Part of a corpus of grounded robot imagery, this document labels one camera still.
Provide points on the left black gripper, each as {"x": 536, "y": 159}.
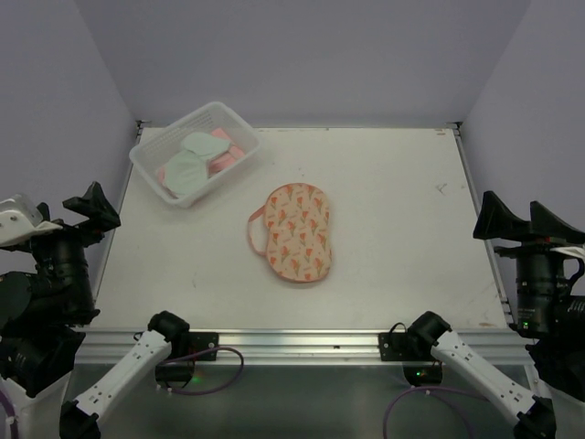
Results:
{"x": 64, "y": 230}

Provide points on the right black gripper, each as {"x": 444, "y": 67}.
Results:
{"x": 534, "y": 244}

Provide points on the mint green bra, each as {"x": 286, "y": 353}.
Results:
{"x": 188, "y": 170}

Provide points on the floral mesh laundry bag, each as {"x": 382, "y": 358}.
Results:
{"x": 291, "y": 232}

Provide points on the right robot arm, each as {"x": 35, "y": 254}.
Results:
{"x": 555, "y": 344}

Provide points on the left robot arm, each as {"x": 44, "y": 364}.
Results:
{"x": 43, "y": 314}

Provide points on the white plastic basket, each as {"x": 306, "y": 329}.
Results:
{"x": 156, "y": 151}

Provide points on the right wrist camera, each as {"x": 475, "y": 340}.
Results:
{"x": 574, "y": 252}

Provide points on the aluminium table front rail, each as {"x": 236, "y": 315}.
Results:
{"x": 306, "y": 347}

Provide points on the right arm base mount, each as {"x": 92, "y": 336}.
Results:
{"x": 419, "y": 367}

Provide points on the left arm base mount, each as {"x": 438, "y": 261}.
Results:
{"x": 180, "y": 374}

